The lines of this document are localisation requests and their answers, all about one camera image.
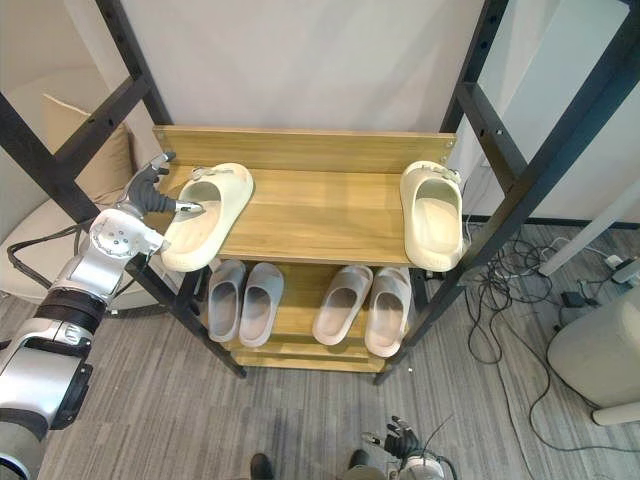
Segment long black floor cable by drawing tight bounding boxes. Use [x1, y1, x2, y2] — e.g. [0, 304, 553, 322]
[466, 234, 604, 450]

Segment beige upholstered stool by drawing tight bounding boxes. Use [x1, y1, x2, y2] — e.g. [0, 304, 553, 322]
[546, 287, 640, 427]

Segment cream armchair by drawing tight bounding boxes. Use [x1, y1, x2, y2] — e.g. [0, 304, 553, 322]
[0, 67, 169, 314]

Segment black cable on right wrist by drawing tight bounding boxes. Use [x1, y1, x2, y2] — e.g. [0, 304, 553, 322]
[421, 413, 455, 454]

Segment thin white hanging cable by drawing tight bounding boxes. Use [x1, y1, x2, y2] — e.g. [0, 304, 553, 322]
[462, 187, 484, 249]

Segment white table leg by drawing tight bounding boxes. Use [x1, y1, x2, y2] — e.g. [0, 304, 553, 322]
[538, 177, 640, 277]

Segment pale beige slipper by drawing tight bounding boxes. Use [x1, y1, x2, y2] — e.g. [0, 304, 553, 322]
[312, 264, 375, 346]
[363, 267, 413, 357]

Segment wide wooden shelf board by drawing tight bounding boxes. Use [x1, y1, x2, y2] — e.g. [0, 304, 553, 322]
[152, 124, 459, 269]

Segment beige cushion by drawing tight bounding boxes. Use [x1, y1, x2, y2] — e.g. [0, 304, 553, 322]
[42, 92, 137, 202]

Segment dark right robot foot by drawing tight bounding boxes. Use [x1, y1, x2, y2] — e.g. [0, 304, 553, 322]
[347, 448, 372, 475]

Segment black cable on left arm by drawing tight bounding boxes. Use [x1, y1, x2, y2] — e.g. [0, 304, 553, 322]
[7, 223, 97, 289]

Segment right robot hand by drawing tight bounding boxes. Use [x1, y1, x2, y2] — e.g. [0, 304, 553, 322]
[360, 415, 424, 459]

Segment dark robot foot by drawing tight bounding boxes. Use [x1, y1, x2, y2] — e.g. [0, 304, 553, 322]
[347, 448, 372, 475]
[249, 452, 275, 480]

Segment dark left robot foot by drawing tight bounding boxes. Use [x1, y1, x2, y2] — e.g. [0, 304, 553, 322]
[249, 452, 275, 480]

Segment cream slipper with buckle strap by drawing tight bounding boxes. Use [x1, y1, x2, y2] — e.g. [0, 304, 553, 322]
[399, 159, 465, 273]
[159, 162, 255, 273]

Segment white power strip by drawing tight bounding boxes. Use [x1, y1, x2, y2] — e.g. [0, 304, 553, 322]
[605, 254, 640, 287]

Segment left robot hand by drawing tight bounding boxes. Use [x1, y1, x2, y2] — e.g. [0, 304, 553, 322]
[121, 151, 205, 222]

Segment black metal rack frame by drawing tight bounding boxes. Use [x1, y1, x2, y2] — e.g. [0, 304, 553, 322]
[0, 0, 640, 386]

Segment grey slipper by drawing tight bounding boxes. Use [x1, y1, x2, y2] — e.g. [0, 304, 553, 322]
[207, 259, 247, 344]
[238, 263, 285, 349]

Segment black power adapter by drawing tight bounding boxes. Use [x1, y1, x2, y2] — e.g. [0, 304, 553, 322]
[559, 290, 601, 310]

